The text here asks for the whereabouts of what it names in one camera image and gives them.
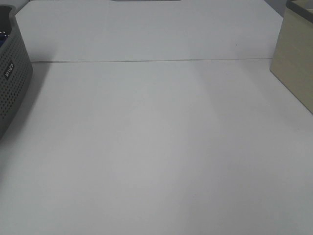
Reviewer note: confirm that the blue microfibre towel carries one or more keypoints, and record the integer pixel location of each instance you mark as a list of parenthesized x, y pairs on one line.
[(3, 37)]

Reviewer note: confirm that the grey perforated plastic basket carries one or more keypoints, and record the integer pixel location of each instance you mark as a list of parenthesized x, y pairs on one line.
[(15, 68)]

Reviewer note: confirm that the beige fabric storage box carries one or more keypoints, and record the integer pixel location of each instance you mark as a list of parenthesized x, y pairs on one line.
[(292, 62)]

